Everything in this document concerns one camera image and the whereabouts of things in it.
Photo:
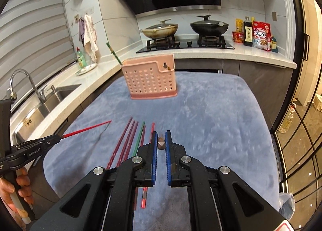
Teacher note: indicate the grey wall outlet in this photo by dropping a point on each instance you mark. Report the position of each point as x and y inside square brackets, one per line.
[274, 16]

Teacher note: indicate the red cereal bag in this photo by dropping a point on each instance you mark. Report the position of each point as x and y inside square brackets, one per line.
[261, 36]

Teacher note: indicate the purple hanging cloth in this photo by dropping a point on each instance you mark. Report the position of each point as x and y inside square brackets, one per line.
[81, 29]

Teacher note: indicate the black gas stove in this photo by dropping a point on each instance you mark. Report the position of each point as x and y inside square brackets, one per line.
[187, 46]

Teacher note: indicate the brown faceted chopstick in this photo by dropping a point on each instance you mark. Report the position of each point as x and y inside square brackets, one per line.
[161, 143]

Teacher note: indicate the person's left hand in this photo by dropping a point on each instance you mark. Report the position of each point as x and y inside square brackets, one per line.
[23, 178]

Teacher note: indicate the white window blinds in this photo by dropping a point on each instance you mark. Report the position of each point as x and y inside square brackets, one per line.
[32, 37]

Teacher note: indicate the clear cooking oil bottle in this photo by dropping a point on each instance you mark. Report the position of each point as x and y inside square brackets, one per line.
[286, 121]

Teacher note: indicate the red chopstick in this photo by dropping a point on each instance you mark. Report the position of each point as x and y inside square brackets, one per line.
[152, 132]
[88, 128]

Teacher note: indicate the red instant noodle cup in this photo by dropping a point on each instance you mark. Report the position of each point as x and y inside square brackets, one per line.
[237, 37]

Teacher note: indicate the small green bottle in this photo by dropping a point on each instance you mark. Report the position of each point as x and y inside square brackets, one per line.
[274, 44]

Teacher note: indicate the green dish soap bottle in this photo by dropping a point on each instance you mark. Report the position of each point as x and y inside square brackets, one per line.
[81, 59]

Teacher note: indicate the chrome kitchen faucet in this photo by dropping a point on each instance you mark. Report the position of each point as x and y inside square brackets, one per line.
[27, 76]

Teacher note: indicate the clear plastic bag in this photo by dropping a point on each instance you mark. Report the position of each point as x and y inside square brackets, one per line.
[286, 204]

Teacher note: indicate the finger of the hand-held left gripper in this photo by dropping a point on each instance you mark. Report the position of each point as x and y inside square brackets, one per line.
[40, 140]
[30, 152]

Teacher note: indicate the green chopstick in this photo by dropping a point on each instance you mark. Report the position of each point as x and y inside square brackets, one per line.
[114, 53]
[138, 137]

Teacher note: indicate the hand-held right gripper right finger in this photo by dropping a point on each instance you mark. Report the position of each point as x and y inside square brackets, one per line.
[168, 163]

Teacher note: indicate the yellow food packet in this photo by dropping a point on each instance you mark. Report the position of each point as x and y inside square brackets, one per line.
[239, 25]

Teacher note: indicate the glass door with black grid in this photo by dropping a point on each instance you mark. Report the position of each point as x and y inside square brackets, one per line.
[301, 145]

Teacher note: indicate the pink perforated utensil basket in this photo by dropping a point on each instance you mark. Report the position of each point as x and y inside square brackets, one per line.
[151, 80]

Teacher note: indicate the beige wok with glass lid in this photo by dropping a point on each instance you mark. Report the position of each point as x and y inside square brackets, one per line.
[159, 30]

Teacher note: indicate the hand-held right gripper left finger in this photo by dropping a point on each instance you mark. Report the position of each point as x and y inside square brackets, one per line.
[153, 163]

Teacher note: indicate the patterned white plate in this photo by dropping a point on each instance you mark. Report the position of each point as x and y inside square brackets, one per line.
[88, 70]

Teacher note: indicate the stainless steel sink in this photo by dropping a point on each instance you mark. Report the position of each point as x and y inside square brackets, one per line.
[47, 105]

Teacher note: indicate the grey-blue plush blanket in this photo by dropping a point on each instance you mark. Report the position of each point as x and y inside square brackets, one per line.
[213, 120]

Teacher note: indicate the dark soy sauce bottle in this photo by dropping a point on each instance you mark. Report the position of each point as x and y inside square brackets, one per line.
[248, 34]

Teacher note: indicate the white hanging towel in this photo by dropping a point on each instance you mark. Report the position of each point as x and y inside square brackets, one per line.
[90, 37]

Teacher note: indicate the black wok with lid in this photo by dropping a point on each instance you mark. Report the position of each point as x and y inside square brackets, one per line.
[208, 26]

